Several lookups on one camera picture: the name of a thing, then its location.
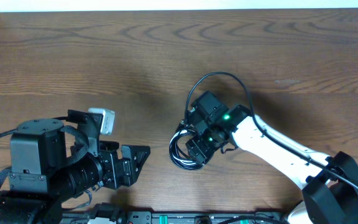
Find black USB cable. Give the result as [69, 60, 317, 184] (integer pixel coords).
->
[168, 121, 205, 171]

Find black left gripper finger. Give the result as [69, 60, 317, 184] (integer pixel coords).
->
[121, 145, 150, 179]
[99, 141, 119, 152]

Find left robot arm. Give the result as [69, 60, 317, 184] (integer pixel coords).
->
[0, 118, 150, 223]

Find right camera black cable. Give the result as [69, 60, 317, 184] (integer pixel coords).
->
[184, 71, 358, 208]

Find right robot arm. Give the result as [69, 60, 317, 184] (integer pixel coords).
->
[185, 91, 358, 223]

